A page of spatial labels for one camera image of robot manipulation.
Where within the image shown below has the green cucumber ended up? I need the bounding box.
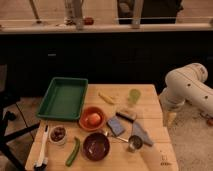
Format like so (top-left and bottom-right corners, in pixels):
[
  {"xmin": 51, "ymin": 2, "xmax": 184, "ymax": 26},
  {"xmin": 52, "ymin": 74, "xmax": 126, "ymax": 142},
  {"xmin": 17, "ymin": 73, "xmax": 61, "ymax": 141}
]
[{"xmin": 65, "ymin": 137, "xmax": 80, "ymax": 167}]

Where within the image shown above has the red object on ledge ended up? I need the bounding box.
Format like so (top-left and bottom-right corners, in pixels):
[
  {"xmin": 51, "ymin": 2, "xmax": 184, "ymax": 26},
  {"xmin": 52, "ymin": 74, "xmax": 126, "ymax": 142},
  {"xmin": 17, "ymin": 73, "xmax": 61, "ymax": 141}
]
[{"xmin": 84, "ymin": 17, "xmax": 94, "ymax": 25}]

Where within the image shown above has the white dish brush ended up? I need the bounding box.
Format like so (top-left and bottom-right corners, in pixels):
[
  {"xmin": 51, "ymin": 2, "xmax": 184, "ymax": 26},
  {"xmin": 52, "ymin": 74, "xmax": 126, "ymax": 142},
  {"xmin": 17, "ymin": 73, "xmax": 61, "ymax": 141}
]
[{"xmin": 34, "ymin": 125, "xmax": 49, "ymax": 171}]

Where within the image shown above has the blue sponge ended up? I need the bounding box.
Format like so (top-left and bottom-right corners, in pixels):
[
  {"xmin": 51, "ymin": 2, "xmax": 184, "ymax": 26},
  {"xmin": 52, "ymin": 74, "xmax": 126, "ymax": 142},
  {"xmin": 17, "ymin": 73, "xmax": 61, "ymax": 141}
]
[{"xmin": 107, "ymin": 116, "xmax": 125, "ymax": 136}]

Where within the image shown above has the orange bowl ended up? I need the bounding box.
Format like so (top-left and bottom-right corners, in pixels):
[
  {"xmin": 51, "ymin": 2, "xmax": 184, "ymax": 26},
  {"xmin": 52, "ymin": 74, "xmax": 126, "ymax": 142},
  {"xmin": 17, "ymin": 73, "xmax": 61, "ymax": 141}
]
[{"xmin": 79, "ymin": 106, "xmax": 106, "ymax": 132}]

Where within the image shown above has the grey cloth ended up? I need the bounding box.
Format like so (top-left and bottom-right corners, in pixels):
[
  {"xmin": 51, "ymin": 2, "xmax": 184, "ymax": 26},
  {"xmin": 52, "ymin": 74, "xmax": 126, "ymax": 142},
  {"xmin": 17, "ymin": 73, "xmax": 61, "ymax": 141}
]
[{"xmin": 132, "ymin": 121, "xmax": 153, "ymax": 146}]

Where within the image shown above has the green plastic cup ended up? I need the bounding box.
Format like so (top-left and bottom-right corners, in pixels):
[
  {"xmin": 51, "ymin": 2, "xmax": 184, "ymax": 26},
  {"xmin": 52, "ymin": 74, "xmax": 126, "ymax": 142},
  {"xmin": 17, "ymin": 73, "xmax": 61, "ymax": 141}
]
[{"xmin": 129, "ymin": 89, "xmax": 141, "ymax": 104}]

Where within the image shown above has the orange fruit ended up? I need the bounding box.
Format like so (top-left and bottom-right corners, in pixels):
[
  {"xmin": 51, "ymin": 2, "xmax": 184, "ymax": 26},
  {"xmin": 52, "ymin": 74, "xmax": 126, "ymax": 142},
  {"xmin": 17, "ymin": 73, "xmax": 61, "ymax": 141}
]
[{"xmin": 88, "ymin": 113, "xmax": 101, "ymax": 125}]

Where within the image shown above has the green plastic tray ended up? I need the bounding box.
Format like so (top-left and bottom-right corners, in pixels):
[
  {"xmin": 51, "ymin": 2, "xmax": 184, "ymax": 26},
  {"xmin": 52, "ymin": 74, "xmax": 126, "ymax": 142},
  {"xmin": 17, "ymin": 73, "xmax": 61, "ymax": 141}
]
[{"xmin": 37, "ymin": 77, "xmax": 88, "ymax": 121}]

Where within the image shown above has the white cup with contents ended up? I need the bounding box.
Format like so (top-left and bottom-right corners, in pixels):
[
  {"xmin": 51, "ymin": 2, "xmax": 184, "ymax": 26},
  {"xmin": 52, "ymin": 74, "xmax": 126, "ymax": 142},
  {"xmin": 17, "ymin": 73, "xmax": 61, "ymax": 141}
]
[{"xmin": 49, "ymin": 126, "xmax": 67, "ymax": 146}]

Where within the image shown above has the black office chair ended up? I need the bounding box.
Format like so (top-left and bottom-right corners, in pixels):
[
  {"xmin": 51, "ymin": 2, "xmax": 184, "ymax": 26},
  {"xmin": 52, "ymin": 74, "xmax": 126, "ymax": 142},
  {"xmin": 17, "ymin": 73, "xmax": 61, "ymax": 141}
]
[{"xmin": 0, "ymin": 64, "xmax": 40, "ymax": 171}]

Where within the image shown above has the dark red bowl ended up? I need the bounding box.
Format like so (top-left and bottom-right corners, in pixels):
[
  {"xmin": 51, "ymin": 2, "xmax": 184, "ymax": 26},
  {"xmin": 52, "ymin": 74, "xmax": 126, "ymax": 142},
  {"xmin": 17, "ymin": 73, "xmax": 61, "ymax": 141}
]
[{"xmin": 82, "ymin": 133, "xmax": 110, "ymax": 161}]

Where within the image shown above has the wooden felt eraser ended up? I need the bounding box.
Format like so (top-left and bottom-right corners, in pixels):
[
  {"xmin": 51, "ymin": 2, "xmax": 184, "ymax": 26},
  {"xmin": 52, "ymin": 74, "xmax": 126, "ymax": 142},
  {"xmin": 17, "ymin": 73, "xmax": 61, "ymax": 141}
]
[{"xmin": 116, "ymin": 108, "xmax": 137, "ymax": 122}]

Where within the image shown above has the metal measuring cup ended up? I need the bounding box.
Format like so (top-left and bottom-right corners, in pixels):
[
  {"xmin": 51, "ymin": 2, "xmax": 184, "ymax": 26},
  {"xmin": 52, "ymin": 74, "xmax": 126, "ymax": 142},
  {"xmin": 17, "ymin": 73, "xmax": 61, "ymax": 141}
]
[{"xmin": 105, "ymin": 131, "xmax": 144, "ymax": 154}]

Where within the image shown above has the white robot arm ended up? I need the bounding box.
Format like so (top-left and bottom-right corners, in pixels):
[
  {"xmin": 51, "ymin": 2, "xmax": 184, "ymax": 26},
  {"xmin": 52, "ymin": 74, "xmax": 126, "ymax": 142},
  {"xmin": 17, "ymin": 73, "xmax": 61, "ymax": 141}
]
[{"xmin": 159, "ymin": 63, "xmax": 213, "ymax": 126}]

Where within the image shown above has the yellow banana toy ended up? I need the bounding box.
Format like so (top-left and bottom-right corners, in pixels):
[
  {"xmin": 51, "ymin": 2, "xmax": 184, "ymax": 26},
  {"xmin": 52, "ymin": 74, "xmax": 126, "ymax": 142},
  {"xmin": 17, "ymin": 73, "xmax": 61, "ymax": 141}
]
[{"xmin": 98, "ymin": 92, "xmax": 115, "ymax": 105}]

